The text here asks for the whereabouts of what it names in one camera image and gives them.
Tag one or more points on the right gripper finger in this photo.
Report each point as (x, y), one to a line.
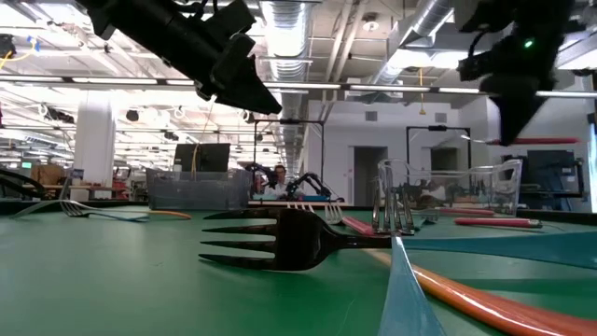
(517, 107)

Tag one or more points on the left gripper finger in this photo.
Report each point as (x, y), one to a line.
(247, 88)

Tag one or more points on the black background robot arm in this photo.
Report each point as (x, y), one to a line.
(308, 179)
(261, 170)

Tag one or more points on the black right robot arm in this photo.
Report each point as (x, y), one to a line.
(485, 14)

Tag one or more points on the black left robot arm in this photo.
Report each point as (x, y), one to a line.
(154, 28)

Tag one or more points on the black ceiling spotlight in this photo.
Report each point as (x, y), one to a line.
(248, 117)
(132, 116)

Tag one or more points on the dark workstation with monitors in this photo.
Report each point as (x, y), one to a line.
(550, 168)

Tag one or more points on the black monitor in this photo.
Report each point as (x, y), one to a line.
(210, 156)

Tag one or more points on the clear plastic container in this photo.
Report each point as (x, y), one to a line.
(510, 186)

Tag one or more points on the dark doorway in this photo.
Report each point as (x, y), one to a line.
(443, 158)

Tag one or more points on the long white light bar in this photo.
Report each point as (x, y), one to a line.
(116, 80)

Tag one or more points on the person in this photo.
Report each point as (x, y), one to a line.
(280, 175)

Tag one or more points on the blue lit screen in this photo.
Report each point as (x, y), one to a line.
(593, 168)

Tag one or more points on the grey tinted plastic container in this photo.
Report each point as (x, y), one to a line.
(200, 191)

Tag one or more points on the wooden background table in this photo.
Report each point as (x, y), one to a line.
(280, 204)

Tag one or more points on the white column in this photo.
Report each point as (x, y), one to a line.
(93, 140)

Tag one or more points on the white smoke detector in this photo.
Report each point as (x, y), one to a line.
(370, 22)

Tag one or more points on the red cart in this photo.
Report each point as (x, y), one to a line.
(120, 186)

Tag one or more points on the grey door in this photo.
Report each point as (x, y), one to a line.
(368, 177)

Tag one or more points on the brown cardboard box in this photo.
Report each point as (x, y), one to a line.
(46, 173)

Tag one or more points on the green exit sign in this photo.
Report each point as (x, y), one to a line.
(26, 165)

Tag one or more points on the black curved bar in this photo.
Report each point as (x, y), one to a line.
(21, 183)

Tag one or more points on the green table mat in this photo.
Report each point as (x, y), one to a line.
(140, 280)

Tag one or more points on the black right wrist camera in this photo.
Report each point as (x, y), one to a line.
(480, 65)

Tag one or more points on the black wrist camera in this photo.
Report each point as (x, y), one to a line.
(480, 65)
(233, 21)

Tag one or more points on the black background rig frame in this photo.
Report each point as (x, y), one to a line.
(289, 121)
(438, 128)

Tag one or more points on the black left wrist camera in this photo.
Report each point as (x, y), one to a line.
(233, 21)

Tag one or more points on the ribbed silver ceiling duct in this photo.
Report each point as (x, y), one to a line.
(294, 46)

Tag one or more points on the grey wall vent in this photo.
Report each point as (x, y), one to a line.
(370, 116)
(440, 117)

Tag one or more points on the smooth silver ceiling duct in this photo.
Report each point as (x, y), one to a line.
(420, 28)

